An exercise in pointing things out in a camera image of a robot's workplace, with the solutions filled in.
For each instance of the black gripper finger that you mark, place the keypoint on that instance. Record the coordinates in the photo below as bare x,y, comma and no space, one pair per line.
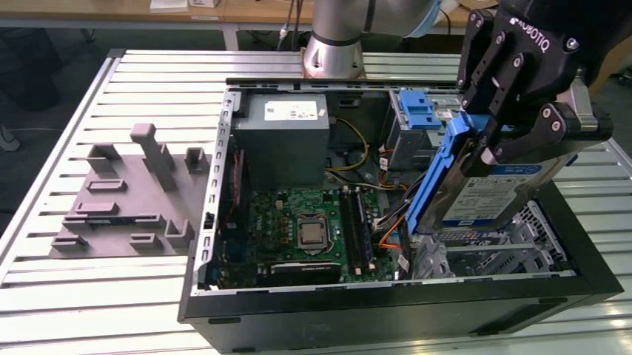
548,129
498,70

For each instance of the hard disk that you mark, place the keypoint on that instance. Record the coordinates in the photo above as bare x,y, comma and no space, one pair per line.
489,196

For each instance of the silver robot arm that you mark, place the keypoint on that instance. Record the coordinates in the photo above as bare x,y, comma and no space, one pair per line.
335,22

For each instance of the metal disk bay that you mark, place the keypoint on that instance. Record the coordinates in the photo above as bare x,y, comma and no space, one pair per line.
493,248

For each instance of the brown wooden cabinet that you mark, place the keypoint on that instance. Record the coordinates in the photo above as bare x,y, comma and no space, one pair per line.
619,63

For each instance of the black chair base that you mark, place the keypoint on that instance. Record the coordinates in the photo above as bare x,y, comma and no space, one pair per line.
624,75

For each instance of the brown cardboard piece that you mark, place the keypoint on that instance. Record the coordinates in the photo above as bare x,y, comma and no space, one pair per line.
473,3

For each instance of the blue plastic drive latch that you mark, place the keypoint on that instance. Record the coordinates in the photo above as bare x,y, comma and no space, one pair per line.
417,111

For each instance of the metal optical drive cage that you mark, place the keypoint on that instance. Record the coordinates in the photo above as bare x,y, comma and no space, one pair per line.
409,144

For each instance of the grey power supply unit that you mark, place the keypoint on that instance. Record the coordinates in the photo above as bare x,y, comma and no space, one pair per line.
281,155

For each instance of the silver CPU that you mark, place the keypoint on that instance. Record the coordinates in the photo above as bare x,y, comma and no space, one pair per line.
313,233

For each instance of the green motherboard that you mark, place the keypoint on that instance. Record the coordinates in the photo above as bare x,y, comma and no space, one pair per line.
277,207

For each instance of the small white box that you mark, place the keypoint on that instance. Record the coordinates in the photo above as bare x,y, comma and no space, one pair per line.
204,3

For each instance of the black graphics card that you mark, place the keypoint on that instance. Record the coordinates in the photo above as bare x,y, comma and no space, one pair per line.
301,273

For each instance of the black PC case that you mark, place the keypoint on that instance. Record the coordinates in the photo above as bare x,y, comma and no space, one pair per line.
345,321

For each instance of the white paper sheet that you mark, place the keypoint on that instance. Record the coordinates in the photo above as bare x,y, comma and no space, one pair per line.
167,3

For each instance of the wooden desk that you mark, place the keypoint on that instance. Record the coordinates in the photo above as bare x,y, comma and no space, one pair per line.
123,15

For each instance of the grey parts rack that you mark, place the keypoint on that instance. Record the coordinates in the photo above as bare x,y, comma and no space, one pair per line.
132,196

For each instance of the grey metal foot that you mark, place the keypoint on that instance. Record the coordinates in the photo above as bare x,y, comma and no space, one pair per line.
7,140

